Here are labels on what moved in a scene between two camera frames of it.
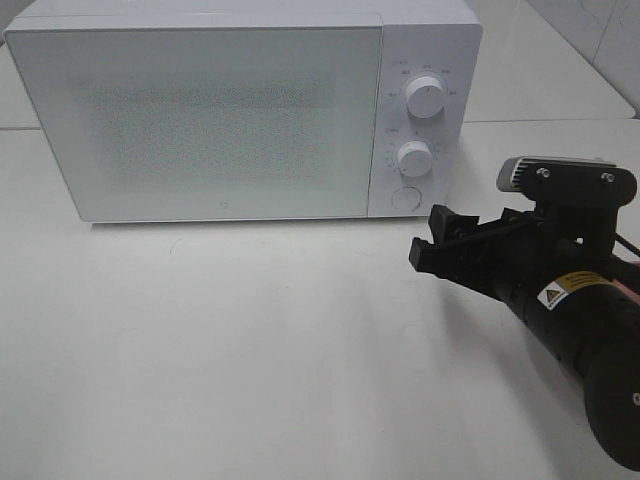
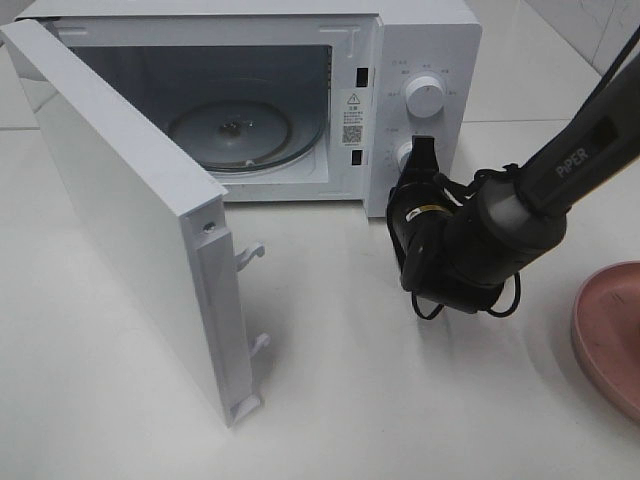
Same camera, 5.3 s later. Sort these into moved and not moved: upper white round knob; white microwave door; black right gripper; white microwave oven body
Moved: black right gripper; white microwave door
Not moved: white microwave oven body; upper white round knob
